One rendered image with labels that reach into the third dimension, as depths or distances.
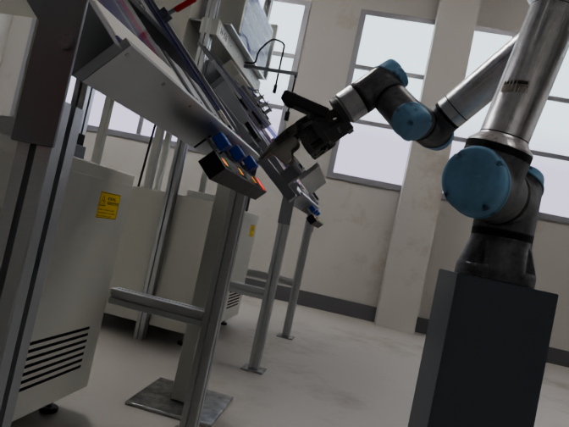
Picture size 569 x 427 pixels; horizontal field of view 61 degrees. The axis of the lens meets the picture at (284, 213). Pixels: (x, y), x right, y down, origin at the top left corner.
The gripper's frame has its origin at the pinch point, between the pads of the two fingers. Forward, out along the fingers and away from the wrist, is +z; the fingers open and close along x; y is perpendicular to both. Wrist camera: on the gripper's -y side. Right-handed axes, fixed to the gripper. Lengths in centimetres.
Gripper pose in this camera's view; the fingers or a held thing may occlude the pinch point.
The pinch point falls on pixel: (264, 153)
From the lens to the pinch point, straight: 112.1
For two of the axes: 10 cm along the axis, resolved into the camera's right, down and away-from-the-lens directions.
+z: -8.3, 5.6, 1.0
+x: 1.7, 0.8, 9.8
